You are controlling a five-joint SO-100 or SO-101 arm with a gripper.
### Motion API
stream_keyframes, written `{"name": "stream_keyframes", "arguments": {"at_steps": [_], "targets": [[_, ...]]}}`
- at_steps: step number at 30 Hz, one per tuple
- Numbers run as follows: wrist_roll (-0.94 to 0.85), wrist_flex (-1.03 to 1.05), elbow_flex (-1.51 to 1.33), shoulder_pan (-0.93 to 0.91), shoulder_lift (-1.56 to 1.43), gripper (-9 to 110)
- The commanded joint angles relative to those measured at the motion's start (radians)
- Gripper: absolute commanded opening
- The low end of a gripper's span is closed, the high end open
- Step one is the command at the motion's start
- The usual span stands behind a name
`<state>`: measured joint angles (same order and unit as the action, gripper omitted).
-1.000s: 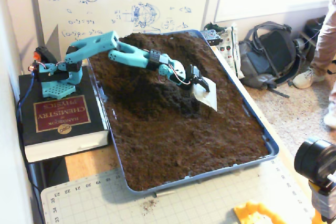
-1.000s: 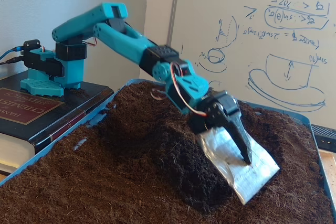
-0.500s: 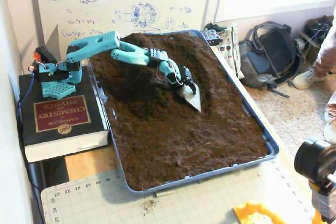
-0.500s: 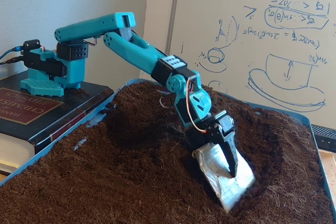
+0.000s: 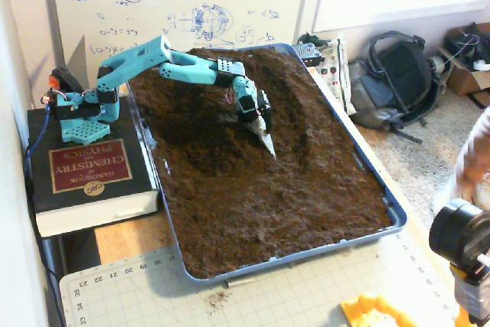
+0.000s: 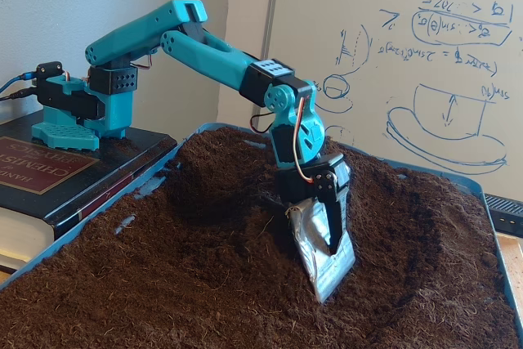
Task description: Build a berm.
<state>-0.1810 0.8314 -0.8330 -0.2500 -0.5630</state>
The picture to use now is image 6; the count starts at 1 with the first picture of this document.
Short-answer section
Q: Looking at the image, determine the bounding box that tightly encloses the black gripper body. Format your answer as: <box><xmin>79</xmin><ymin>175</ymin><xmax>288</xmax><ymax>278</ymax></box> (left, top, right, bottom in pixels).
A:
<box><xmin>274</xmin><ymin>152</ymin><xmax>351</xmax><ymax>204</ymax></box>

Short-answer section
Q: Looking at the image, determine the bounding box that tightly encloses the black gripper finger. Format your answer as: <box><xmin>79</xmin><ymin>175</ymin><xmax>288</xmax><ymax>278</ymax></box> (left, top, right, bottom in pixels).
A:
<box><xmin>324</xmin><ymin>191</ymin><xmax>350</xmax><ymax>256</ymax></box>

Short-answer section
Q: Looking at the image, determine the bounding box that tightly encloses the silver taped gripper finger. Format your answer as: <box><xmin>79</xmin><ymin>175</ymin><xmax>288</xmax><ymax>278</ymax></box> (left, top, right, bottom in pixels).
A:
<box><xmin>284</xmin><ymin>196</ymin><xmax>356</xmax><ymax>304</ymax></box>

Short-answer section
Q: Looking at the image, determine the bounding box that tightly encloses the brown soil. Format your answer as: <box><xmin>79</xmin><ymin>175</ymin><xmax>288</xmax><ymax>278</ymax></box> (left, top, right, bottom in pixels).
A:
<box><xmin>0</xmin><ymin>127</ymin><xmax>520</xmax><ymax>349</ymax></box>

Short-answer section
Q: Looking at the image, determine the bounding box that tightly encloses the whiteboard with blue drawings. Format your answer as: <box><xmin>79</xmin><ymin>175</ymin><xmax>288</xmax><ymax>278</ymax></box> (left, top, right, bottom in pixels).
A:
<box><xmin>249</xmin><ymin>0</ymin><xmax>523</xmax><ymax>203</ymax></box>

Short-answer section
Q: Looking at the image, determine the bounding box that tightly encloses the black vented device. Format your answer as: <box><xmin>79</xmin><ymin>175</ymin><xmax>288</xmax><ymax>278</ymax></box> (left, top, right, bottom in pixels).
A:
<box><xmin>484</xmin><ymin>195</ymin><xmax>523</xmax><ymax>239</ymax></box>

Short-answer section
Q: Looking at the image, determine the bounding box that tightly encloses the blue plastic tray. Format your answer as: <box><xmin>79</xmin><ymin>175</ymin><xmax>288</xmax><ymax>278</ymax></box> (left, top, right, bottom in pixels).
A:
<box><xmin>0</xmin><ymin>121</ymin><xmax>523</xmax><ymax>349</ymax></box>

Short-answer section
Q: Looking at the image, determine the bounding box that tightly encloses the black chemistry handbook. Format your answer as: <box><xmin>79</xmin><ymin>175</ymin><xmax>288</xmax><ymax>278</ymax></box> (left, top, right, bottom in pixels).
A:
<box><xmin>0</xmin><ymin>114</ymin><xmax>179</xmax><ymax>272</ymax></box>

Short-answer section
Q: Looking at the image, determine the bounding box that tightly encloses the black cable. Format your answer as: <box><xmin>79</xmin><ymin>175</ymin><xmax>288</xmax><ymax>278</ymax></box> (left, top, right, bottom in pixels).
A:
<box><xmin>0</xmin><ymin>87</ymin><xmax>40</xmax><ymax>101</ymax></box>

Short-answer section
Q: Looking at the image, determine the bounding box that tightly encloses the blue cable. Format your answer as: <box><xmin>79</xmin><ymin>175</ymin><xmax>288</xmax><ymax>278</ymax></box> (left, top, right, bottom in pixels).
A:
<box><xmin>0</xmin><ymin>72</ymin><xmax>38</xmax><ymax>95</ymax></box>

